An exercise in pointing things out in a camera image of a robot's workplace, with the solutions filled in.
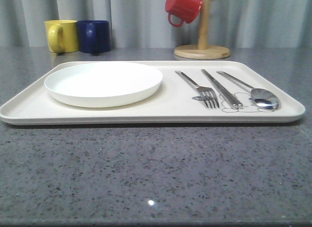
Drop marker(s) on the silver chopstick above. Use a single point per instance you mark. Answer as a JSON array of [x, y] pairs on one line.
[[219, 90], [226, 89]]

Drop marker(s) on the silver fork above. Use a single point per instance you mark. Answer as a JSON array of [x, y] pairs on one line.
[[207, 94]]

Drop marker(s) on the beige rabbit serving tray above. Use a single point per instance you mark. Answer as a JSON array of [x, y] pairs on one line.
[[174, 102]]

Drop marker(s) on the wooden mug tree stand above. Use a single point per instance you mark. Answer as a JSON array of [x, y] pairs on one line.
[[202, 50]]

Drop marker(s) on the grey curtain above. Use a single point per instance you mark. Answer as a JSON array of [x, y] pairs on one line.
[[143, 23]]

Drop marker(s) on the yellow mug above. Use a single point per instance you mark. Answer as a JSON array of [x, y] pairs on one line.
[[62, 36]]

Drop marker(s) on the dark blue mug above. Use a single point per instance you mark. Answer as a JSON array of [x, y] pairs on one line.
[[94, 36]]

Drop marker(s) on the white round plate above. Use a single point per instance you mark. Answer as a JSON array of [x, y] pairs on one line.
[[104, 84]]

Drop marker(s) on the red mug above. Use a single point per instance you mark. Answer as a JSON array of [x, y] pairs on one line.
[[182, 11]]

